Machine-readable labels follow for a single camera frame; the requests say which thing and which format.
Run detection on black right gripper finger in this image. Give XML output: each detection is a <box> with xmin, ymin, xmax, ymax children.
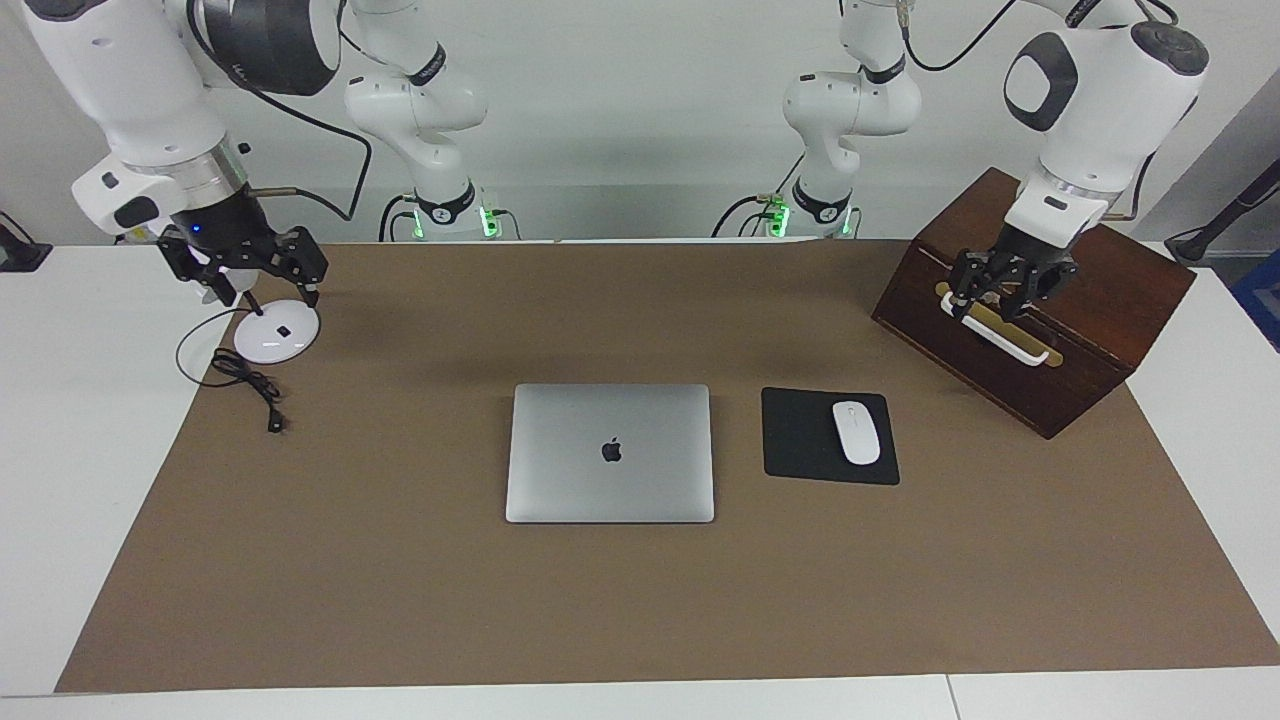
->
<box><xmin>157</xmin><ymin>236</ymin><xmax>242</xmax><ymax>308</ymax></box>
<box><xmin>274</xmin><ymin>227</ymin><xmax>330</xmax><ymax>307</ymax></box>

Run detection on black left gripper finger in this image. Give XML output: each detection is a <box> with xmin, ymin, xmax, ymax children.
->
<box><xmin>947</xmin><ymin>249</ymin><xmax>994</xmax><ymax>322</ymax></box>
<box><xmin>1004</xmin><ymin>274</ymin><xmax>1047</xmax><ymax>320</ymax></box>

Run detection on grey laptop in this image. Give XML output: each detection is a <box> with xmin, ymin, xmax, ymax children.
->
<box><xmin>505</xmin><ymin>383</ymin><xmax>716</xmax><ymax>525</ymax></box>

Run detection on white desk lamp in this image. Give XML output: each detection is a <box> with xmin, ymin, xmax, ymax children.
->
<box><xmin>147</xmin><ymin>225</ymin><xmax>321</xmax><ymax>365</ymax></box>

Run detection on dark brown wooden box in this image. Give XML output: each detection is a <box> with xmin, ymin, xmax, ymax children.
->
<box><xmin>871</xmin><ymin>167</ymin><xmax>1197</xmax><ymax>440</ymax></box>

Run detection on white computer mouse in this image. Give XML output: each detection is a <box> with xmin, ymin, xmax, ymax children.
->
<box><xmin>832</xmin><ymin>401</ymin><xmax>882</xmax><ymax>467</ymax></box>

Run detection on black stand leg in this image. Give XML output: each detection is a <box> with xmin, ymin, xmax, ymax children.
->
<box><xmin>1165</xmin><ymin>160</ymin><xmax>1280</xmax><ymax>263</ymax></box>

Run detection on blue crate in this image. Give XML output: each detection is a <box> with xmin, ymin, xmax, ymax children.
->
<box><xmin>1228</xmin><ymin>250</ymin><xmax>1280</xmax><ymax>353</ymax></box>

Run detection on black mouse pad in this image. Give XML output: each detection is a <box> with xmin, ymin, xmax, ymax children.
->
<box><xmin>761</xmin><ymin>387</ymin><xmax>901</xmax><ymax>486</ymax></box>

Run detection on brown table mat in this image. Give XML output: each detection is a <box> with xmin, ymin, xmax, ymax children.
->
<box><xmin>55</xmin><ymin>240</ymin><xmax>1280</xmax><ymax>693</ymax></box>

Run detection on white box handle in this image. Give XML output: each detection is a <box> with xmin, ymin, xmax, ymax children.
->
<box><xmin>940</xmin><ymin>290</ymin><xmax>1051</xmax><ymax>366</ymax></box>

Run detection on brass handle plate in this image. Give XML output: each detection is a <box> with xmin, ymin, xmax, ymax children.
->
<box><xmin>935</xmin><ymin>282</ymin><xmax>1064</xmax><ymax>368</ymax></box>

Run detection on black right base cables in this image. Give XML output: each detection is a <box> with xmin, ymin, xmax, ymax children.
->
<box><xmin>378</xmin><ymin>190</ymin><xmax>521</xmax><ymax>242</ymax></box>

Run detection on black base cables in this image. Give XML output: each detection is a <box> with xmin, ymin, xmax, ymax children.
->
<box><xmin>378</xmin><ymin>190</ymin><xmax>521</xmax><ymax>242</ymax></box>
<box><xmin>712</xmin><ymin>150</ymin><xmax>861</xmax><ymax>241</ymax></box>

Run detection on black lamp cable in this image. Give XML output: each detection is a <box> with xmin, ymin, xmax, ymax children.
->
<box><xmin>176</xmin><ymin>305</ymin><xmax>288</xmax><ymax>434</ymax></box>

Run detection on black clamp mount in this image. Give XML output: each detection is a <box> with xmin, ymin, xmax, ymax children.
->
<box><xmin>0</xmin><ymin>212</ymin><xmax>53</xmax><ymax>273</ymax></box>

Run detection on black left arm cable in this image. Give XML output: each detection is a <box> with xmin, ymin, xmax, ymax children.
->
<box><xmin>900</xmin><ymin>0</ymin><xmax>1021</xmax><ymax>73</ymax></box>

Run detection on black left base cables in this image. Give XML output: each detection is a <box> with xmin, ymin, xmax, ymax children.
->
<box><xmin>712</xmin><ymin>150</ymin><xmax>861</xmax><ymax>241</ymax></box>

